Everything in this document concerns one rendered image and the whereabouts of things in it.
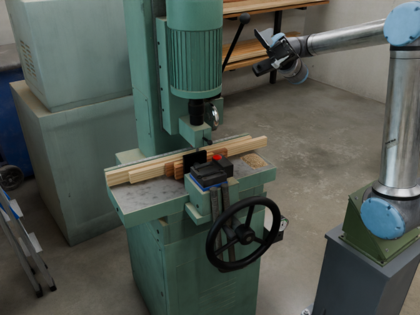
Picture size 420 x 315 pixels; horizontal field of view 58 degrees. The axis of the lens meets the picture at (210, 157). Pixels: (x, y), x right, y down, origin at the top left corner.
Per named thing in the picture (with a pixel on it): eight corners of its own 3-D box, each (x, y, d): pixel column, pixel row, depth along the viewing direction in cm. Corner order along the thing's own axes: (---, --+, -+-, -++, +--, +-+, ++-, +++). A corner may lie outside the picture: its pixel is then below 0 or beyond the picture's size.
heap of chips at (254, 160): (254, 169, 143) (254, 165, 142) (239, 157, 150) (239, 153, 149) (269, 164, 146) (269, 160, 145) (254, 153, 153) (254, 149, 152)
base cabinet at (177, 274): (172, 365, 170) (162, 247, 134) (131, 276, 214) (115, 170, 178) (255, 322, 188) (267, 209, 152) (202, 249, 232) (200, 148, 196)
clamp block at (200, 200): (200, 217, 123) (200, 194, 119) (183, 195, 133) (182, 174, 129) (239, 204, 129) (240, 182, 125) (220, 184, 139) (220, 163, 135)
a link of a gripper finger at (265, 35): (264, 17, 131) (279, 37, 136) (250, 28, 133) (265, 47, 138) (265, 20, 129) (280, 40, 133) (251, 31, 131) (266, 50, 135)
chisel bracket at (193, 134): (194, 152, 137) (194, 131, 132) (179, 136, 147) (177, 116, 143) (212, 147, 140) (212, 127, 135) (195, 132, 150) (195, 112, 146)
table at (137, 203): (134, 248, 115) (132, 233, 112) (107, 195, 138) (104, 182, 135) (291, 192, 140) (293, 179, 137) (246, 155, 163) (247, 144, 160)
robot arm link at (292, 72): (274, 64, 152) (285, 82, 149) (270, 59, 148) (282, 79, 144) (294, 50, 148) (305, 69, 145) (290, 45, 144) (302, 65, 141)
